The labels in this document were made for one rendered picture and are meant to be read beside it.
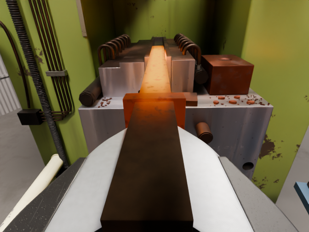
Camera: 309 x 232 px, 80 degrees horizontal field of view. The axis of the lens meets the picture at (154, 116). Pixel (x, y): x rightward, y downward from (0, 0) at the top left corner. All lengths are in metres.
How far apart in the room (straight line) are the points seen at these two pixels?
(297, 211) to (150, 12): 1.39
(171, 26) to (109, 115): 0.58
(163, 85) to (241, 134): 0.27
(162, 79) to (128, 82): 0.21
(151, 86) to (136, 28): 0.70
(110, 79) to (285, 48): 0.46
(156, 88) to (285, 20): 0.48
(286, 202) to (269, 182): 0.68
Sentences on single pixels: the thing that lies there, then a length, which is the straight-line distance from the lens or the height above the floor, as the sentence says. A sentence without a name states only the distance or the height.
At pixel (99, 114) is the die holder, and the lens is 0.39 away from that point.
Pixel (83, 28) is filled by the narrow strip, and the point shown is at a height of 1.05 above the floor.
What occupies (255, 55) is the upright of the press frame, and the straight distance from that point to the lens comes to 0.59.
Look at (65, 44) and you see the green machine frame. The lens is 0.59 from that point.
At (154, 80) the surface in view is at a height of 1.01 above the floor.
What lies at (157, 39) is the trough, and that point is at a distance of 0.79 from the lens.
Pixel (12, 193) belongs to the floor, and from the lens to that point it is 1.73.
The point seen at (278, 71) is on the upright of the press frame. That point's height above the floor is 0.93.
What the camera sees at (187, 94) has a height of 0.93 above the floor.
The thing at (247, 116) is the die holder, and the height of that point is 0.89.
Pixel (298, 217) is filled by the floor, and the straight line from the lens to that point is 1.52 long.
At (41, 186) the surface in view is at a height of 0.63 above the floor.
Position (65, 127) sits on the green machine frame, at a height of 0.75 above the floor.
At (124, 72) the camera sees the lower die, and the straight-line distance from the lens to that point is 0.40.
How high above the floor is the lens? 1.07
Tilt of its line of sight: 28 degrees down
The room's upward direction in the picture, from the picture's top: 2 degrees counter-clockwise
